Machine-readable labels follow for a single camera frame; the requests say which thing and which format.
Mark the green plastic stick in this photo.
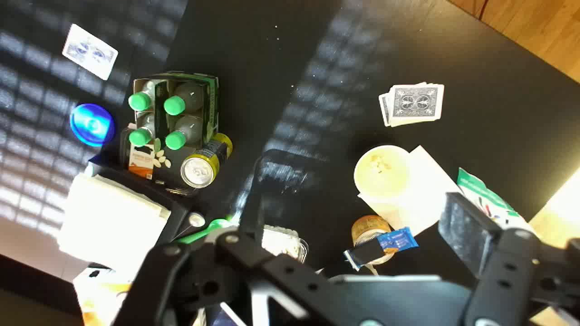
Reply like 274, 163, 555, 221
176, 215, 232, 246

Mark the white box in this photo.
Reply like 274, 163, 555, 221
56, 170, 174, 278

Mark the deck of playing cards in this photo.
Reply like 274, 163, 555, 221
377, 79, 446, 128

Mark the cream ceramic bowl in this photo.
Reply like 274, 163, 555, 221
352, 143, 419, 210

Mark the green and white snack bag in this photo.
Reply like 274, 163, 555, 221
455, 166, 537, 233

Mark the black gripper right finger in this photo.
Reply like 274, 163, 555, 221
437, 192, 546, 326

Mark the white paper sheet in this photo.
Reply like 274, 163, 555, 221
357, 143, 462, 239

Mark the green cardboard bottle carrier box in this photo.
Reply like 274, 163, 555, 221
116, 70, 223, 182

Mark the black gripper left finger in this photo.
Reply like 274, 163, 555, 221
223, 150, 341, 304

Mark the white label card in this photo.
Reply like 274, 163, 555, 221
60, 21, 120, 81

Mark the yellow drink can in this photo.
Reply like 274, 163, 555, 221
180, 132, 236, 190

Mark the glass bottle green cap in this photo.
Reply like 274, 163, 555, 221
163, 114, 207, 152
125, 88, 160, 123
127, 119, 158, 148
162, 79, 209, 117

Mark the blue and black tag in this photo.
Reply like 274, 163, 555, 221
343, 224, 421, 271

